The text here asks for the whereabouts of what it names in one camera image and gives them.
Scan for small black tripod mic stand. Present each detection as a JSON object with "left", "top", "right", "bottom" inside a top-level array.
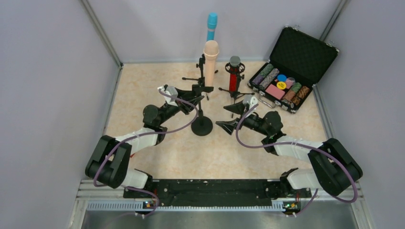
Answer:
[{"left": 182, "top": 54, "right": 205, "bottom": 86}]

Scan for black round-base mic stand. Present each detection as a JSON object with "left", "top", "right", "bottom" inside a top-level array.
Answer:
[{"left": 191, "top": 84, "right": 214, "bottom": 136}]

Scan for black tripod stand with basket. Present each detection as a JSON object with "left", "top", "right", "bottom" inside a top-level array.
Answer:
[{"left": 218, "top": 61, "right": 255, "bottom": 103}]

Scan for red glitter microphone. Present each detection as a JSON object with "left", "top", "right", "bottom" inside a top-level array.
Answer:
[{"left": 229, "top": 55, "right": 241, "bottom": 92}]

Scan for beige microphone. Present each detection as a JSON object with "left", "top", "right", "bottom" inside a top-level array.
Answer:
[{"left": 203, "top": 40, "right": 219, "bottom": 87}]

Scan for blue microphone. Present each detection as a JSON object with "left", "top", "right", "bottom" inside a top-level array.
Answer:
[{"left": 206, "top": 12, "right": 218, "bottom": 41}]

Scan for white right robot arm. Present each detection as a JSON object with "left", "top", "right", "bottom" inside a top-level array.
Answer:
[{"left": 216, "top": 102, "right": 363, "bottom": 197}]

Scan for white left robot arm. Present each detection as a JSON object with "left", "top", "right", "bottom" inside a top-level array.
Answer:
[{"left": 85, "top": 85, "right": 204, "bottom": 189}]

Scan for pink playing card deck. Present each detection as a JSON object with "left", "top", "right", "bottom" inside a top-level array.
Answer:
[{"left": 266, "top": 84, "right": 285, "bottom": 100}]

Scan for yellow big blind button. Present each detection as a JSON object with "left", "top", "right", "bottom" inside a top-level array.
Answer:
[{"left": 277, "top": 82, "right": 287, "bottom": 90}]

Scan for blue dealer button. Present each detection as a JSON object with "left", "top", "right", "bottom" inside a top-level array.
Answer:
[{"left": 277, "top": 74, "right": 287, "bottom": 82}]

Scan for black poker chip case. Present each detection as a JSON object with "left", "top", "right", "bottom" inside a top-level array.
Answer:
[{"left": 247, "top": 26, "right": 340, "bottom": 114}]

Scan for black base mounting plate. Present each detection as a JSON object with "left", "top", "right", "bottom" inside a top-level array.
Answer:
[{"left": 122, "top": 178, "right": 312, "bottom": 208}]

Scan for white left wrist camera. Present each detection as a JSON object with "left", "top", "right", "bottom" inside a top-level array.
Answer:
[{"left": 157, "top": 85, "right": 178, "bottom": 106}]

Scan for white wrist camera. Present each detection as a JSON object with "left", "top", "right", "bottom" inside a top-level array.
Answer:
[
  {"left": 157, "top": 85, "right": 178, "bottom": 106},
  {"left": 242, "top": 95, "right": 258, "bottom": 110}
]

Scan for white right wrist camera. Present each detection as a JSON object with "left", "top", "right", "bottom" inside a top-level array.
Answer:
[{"left": 242, "top": 95, "right": 258, "bottom": 110}]

